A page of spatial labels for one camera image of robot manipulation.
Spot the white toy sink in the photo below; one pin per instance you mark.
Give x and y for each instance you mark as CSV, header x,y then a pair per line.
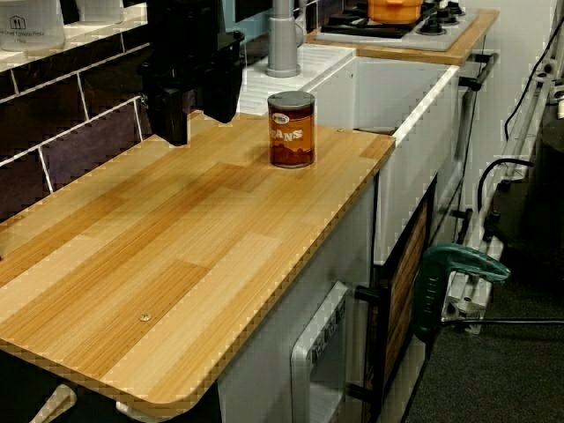
x,y
414,176

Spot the wooden slat cabinet panel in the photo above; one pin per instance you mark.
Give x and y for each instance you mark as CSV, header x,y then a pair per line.
x,y
407,282

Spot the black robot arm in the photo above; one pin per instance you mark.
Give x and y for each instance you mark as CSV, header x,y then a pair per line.
x,y
189,20

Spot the gray toy faucet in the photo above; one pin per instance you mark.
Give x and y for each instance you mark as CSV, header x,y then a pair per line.
x,y
284,39

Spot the white wooden peg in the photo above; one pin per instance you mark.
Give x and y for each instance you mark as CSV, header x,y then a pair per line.
x,y
130,409
55,402

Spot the green hand tool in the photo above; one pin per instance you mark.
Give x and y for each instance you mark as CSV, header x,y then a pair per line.
x,y
458,260

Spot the black stove grate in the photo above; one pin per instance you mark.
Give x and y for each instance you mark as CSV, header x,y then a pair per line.
x,y
352,25

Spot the white wall ledge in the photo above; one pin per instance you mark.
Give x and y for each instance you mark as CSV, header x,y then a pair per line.
x,y
88,37

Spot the orange toy pot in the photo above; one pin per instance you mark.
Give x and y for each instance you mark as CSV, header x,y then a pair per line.
x,y
394,11

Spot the gray toy stove top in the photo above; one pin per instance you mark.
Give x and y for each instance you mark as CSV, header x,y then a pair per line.
x,y
440,39

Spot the plain white jar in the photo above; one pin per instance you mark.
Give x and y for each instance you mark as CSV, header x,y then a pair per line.
x,y
99,11

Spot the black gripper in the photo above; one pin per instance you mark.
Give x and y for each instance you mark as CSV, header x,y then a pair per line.
x,y
189,66

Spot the gray toy dishwasher door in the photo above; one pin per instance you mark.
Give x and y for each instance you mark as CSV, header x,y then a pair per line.
x,y
304,348

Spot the white jar with print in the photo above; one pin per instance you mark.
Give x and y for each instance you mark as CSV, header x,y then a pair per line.
x,y
31,26

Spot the brown beans can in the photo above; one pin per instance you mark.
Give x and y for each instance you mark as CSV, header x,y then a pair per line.
x,y
291,132

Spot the black stove burner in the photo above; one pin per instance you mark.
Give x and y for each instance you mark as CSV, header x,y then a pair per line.
x,y
432,27
451,8

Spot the white toy kitchen cabinet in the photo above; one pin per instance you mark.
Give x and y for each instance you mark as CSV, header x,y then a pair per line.
x,y
273,308

